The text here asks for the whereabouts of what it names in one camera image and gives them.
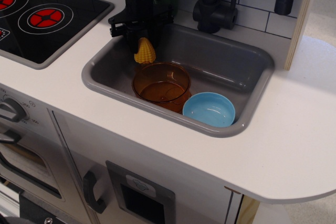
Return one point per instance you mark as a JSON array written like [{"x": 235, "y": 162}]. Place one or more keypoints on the black cabinet door handle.
[{"x": 89, "y": 182}]

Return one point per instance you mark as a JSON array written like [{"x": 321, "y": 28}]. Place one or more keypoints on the grey sink basin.
[{"x": 238, "y": 71}]

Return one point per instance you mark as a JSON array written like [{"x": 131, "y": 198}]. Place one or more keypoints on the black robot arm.
[{"x": 141, "y": 18}]

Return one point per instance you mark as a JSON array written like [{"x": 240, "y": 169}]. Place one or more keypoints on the orange transparent pot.
[{"x": 164, "y": 84}]

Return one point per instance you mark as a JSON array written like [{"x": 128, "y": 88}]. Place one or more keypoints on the grey oven door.
[{"x": 38, "y": 166}]

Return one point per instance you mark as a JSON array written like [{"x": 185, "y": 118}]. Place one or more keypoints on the light blue bowl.
[{"x": 210, "y": 108}]

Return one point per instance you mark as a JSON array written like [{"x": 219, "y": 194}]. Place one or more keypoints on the grey oven door handle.
[{"x": 10, "y": 137}]

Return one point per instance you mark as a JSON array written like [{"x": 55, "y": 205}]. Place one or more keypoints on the grey dispenser panel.
[{"x": 141, "y": 197}]

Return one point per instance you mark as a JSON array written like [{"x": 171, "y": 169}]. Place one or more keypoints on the wooden side post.
[{"x": 302, "y": 19}]

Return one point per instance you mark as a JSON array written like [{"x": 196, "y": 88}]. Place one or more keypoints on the dark grey faucet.
[{"x": 212, "y": 15}]

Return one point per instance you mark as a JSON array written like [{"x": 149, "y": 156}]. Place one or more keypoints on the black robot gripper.
[{"x": 140, "y": 15}]

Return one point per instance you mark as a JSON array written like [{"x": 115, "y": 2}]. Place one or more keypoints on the yellow toy corn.
[{"x": 146, "y": 52}]

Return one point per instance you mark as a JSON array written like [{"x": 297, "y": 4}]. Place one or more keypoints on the grey oven knob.
[{"x": 12, "y": 110}]

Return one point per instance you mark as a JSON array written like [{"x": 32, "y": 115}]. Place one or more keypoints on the black toy stove top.
[{"x": 36, "y": 32}]

